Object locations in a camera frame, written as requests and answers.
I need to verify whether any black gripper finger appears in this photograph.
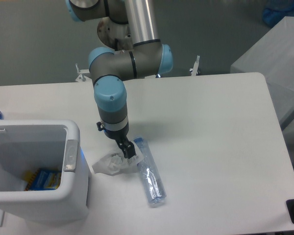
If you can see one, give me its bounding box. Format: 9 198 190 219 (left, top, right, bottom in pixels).
124 140 135 159
117 143 125 157

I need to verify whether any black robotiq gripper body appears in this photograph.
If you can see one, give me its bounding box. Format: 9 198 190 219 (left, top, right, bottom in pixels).
97 122 129 146

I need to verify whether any white plastic wrapper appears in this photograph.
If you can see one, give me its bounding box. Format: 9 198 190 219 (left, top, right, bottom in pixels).
92 143 145 176

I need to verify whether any clear crushed plastic bottle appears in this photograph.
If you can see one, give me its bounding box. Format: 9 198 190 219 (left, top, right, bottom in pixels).
134 137 167 208

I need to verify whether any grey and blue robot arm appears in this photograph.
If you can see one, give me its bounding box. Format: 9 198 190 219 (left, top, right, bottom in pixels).
66 0 173 159

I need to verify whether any white plastic trash can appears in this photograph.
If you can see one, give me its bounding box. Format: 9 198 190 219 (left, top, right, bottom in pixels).
0 119 91 222

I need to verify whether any blue and yellow packet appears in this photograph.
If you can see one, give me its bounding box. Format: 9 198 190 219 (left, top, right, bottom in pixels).
24 168 62 191

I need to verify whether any white covered box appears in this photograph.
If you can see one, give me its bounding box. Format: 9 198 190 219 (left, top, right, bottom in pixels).
230 17 294 129

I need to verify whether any blue bag in background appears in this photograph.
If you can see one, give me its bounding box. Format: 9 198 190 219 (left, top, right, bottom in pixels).
262 0 294 28

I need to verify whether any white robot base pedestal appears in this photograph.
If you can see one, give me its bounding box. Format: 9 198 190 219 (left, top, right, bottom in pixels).
74 18 201 83

